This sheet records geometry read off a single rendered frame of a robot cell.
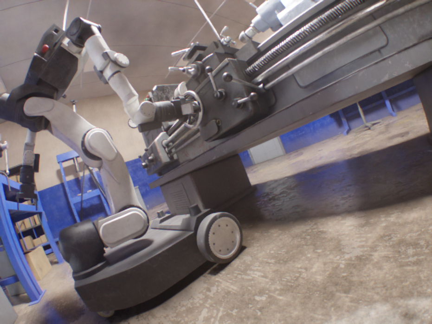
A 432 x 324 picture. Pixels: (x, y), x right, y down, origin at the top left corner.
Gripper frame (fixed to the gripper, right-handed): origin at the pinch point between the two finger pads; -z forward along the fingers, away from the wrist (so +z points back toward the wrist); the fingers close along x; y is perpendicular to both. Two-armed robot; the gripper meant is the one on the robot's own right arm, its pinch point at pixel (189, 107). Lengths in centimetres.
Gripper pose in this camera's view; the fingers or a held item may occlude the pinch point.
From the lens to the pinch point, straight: 87.9
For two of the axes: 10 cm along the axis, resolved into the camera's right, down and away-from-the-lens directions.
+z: -7.2, 2.8, -6.3
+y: -6.7, -0.4, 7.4
